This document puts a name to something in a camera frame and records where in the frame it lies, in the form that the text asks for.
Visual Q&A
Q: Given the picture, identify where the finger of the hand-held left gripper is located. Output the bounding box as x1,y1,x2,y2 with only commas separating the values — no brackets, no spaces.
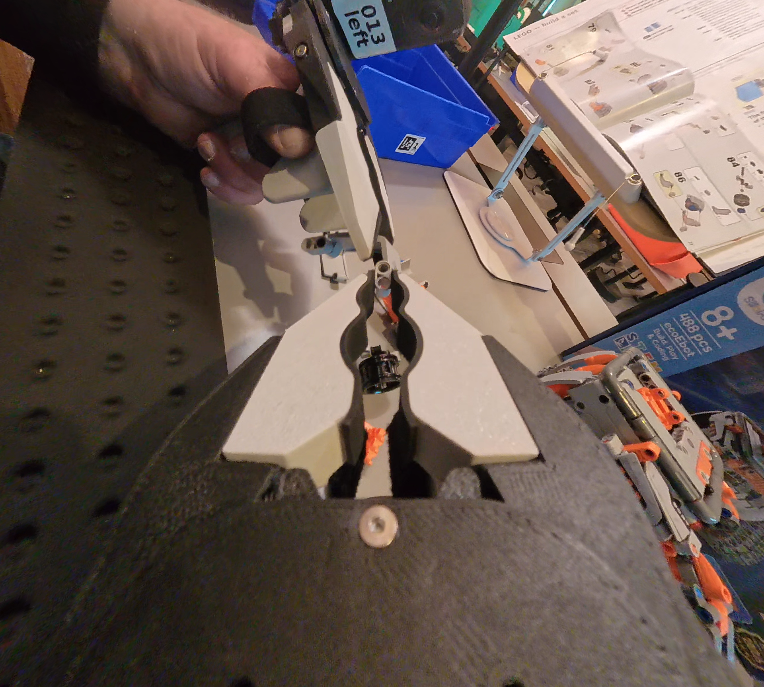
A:
364,125,396,250
313,75,386,262

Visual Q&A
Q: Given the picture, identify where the tracked toy robot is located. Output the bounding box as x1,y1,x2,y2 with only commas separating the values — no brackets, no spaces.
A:
537,350,753,664

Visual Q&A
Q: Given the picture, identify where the instruction sheet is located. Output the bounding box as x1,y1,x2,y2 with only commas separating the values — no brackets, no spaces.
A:
504,0,764,276

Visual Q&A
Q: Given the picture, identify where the blue robot kit box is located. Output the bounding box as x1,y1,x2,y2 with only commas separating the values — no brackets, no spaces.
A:
561,263,764,670

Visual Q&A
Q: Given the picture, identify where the person's left hand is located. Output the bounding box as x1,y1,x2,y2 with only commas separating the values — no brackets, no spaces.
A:
98,0,315,206

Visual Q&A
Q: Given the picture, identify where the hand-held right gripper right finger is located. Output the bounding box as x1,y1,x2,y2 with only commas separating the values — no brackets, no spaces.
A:
388,271,541,500

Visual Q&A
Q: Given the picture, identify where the blue parts bin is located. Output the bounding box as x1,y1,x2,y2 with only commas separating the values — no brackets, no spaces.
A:
251,0,499,169

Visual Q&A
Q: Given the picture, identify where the white book stand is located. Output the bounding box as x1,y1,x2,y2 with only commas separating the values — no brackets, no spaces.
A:
443,60,645,293

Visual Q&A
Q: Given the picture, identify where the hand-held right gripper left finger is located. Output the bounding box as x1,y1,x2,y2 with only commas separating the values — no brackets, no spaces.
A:
222,272,375,500

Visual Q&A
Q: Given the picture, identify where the grey curved panel piece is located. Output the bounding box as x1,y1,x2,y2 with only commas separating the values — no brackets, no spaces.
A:
301,236,413,287

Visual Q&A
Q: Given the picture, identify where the black toy wheel assembly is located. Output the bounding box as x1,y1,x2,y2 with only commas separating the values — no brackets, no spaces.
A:
358,346,402,395

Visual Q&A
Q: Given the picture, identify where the black dimpled foam pad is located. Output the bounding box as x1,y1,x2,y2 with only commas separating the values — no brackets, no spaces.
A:
0,78,228,687

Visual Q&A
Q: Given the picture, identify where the orange wedge block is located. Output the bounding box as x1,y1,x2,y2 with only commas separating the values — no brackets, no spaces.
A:
363,424,389,467

